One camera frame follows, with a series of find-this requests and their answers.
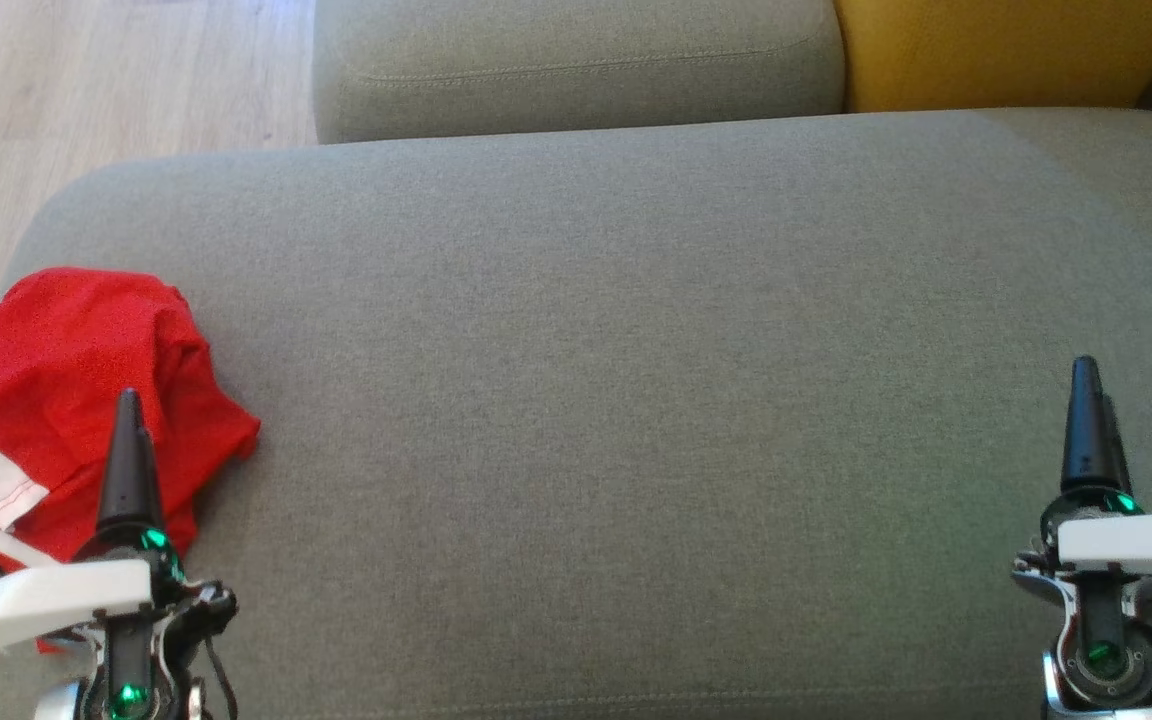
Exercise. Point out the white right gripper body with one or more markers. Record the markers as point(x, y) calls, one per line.
point(1136, 545)

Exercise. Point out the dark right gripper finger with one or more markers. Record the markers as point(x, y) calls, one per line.
point(1084, 430)
point(1118, 460)

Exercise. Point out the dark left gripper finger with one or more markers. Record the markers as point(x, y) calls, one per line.
point(156, 490)
point(124, 470)

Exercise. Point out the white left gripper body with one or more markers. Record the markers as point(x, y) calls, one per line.
point(46, 600)

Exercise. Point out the red basketball jersey number 23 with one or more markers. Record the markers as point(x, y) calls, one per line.
point(66, 380)

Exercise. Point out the yellow cushion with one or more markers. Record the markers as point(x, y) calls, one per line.
point(986, 50)

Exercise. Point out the grey sofa back cushion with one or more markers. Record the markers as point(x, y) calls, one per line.
point(576, 60)

